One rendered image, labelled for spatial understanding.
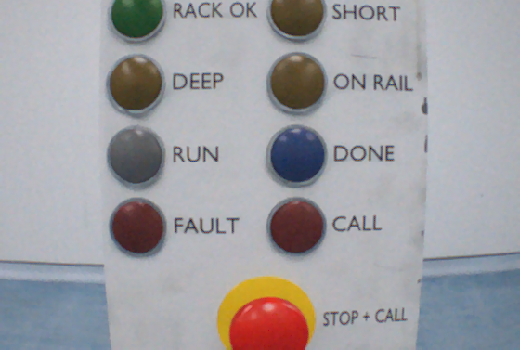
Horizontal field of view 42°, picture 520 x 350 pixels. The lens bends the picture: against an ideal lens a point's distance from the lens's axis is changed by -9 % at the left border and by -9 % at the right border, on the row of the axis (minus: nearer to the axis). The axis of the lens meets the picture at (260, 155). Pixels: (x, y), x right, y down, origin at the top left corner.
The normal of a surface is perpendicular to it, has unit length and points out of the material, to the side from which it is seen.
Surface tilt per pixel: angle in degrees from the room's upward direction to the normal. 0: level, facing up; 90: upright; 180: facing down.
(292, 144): 87
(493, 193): 90
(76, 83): 90
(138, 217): 87
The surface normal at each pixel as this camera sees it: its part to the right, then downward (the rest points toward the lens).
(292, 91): 0.03, 0.14
